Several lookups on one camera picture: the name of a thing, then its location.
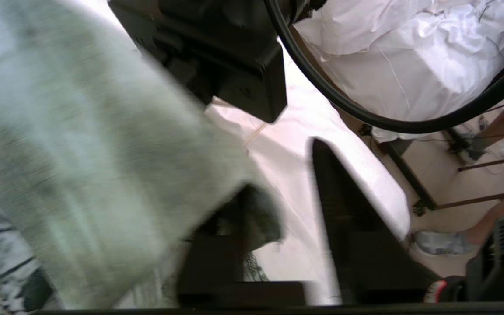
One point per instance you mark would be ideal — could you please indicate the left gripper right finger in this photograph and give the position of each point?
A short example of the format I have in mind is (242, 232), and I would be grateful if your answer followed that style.
(352, 236)

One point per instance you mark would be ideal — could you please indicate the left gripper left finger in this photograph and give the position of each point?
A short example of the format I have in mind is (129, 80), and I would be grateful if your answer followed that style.
(217, 258)

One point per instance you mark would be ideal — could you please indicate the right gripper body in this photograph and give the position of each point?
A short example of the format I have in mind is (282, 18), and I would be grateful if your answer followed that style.
(230, 57)

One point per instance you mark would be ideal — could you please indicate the pale green towel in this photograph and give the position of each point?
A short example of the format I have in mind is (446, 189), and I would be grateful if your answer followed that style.
(81, 153)

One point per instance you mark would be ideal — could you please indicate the white bed sheet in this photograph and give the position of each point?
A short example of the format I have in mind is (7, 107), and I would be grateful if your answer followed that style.
(287, 157)

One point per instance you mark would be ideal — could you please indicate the brown metal rod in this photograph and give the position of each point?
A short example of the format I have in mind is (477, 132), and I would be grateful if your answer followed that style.
(475, 200)
(497, 162)

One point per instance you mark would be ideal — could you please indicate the white crumpled duvet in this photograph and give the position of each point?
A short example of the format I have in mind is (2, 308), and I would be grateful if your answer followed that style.
(409, 57)

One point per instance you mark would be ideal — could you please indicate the black metal bed frame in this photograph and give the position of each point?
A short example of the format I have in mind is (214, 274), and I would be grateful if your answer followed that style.
(409, 175)

